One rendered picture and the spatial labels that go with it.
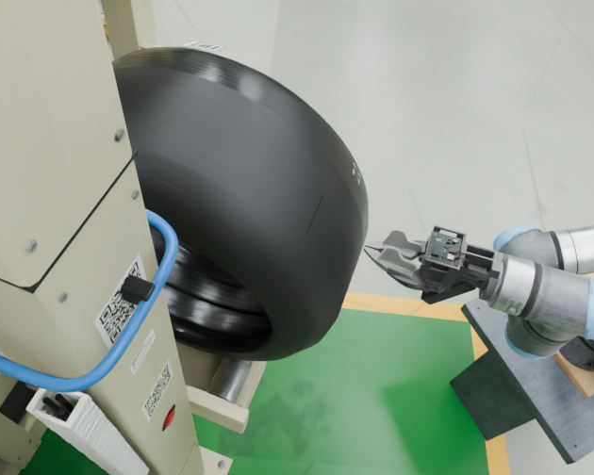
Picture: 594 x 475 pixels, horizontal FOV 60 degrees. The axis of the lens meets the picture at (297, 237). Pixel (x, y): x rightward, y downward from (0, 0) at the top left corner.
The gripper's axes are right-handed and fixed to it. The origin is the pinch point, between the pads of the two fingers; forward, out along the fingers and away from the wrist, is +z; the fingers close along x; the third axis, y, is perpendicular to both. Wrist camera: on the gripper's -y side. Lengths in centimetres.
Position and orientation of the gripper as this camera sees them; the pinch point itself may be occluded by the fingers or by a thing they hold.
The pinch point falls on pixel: (371, 251)
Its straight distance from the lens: 88.4
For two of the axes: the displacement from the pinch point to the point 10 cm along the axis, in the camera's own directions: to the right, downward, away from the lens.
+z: -9.4, -2.8, 1.9
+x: -3.4, 7.7, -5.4
